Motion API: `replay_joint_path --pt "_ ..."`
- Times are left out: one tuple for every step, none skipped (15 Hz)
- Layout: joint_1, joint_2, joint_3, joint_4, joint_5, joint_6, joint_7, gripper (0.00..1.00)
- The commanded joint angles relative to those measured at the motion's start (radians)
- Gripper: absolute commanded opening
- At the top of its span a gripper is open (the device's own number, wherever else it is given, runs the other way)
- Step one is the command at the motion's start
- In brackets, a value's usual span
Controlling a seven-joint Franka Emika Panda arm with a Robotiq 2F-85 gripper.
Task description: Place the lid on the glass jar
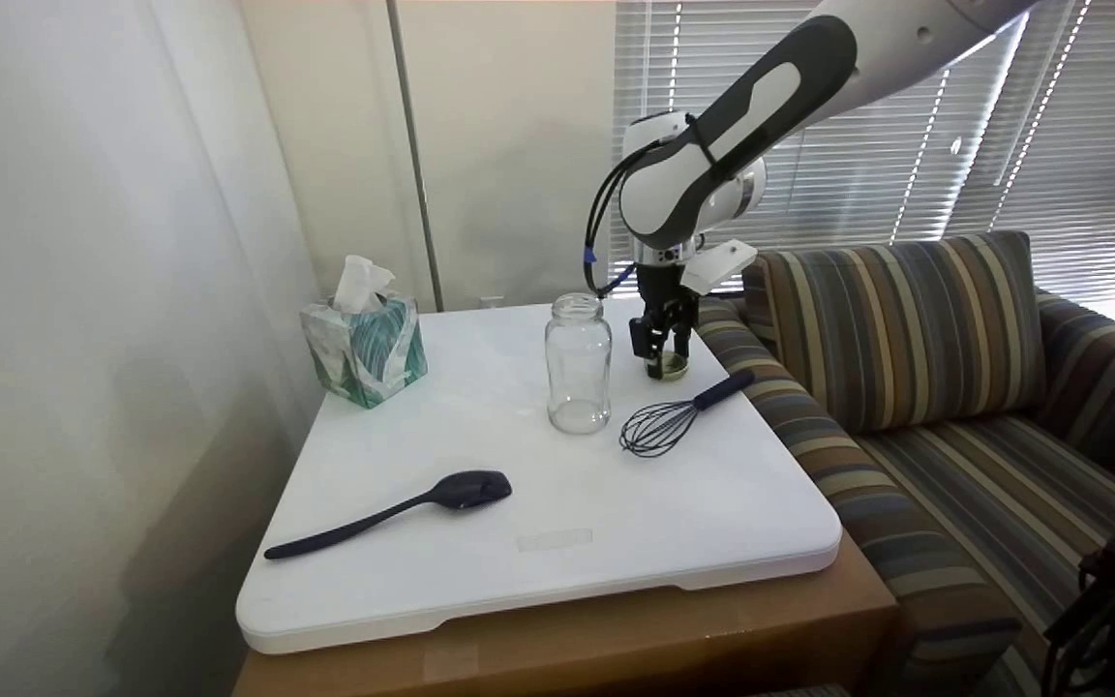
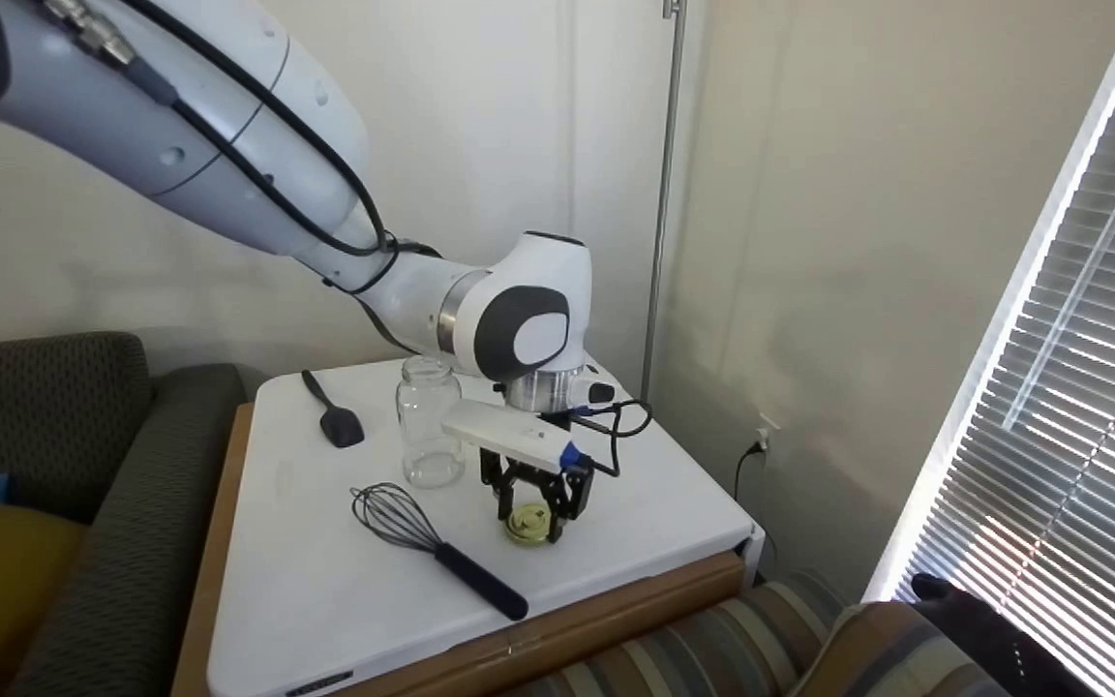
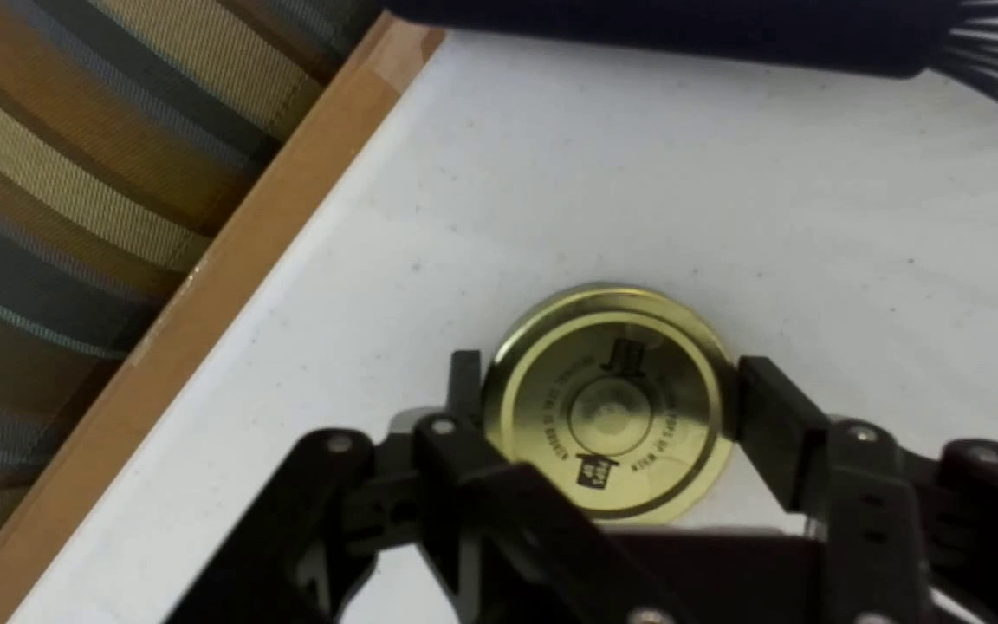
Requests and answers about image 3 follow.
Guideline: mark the yellow metal jar lid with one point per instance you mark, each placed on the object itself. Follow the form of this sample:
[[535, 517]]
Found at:
[[612, 405]]

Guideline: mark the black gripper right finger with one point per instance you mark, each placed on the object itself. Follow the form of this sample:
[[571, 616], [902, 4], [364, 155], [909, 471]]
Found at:
[[780, 427]]

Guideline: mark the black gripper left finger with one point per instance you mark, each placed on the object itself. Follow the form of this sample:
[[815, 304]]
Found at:
[[466, 400]]

